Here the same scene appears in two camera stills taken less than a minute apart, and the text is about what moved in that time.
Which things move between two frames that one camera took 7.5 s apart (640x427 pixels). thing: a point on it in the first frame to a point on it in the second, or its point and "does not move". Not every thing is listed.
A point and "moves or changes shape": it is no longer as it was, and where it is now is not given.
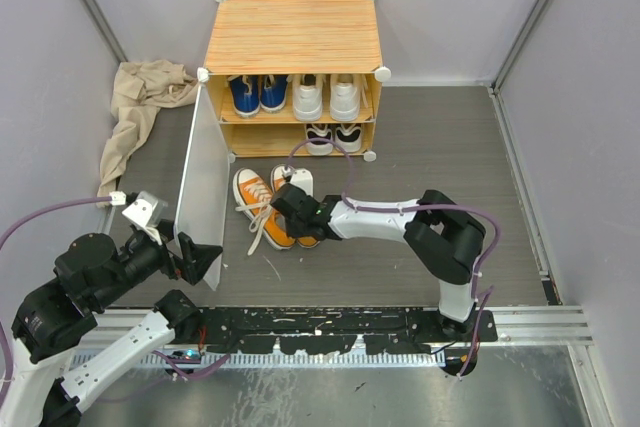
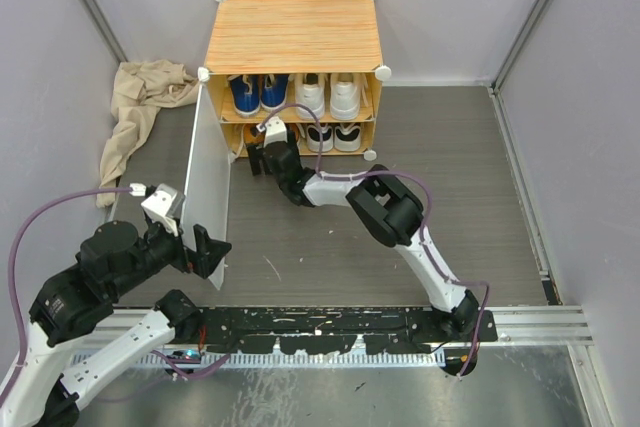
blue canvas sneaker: [245, 91] does not move
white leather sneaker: [345, 94] does not move
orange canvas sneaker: [255, 197] to [251, 135]
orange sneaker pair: [281, 175] moves or changes shape
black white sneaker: [318, 147] does not move
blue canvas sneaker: [273, 93] does not move
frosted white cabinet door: [202, 209] does not move
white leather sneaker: [307, 97] does not move
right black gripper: [293, 231] to [255, 156]
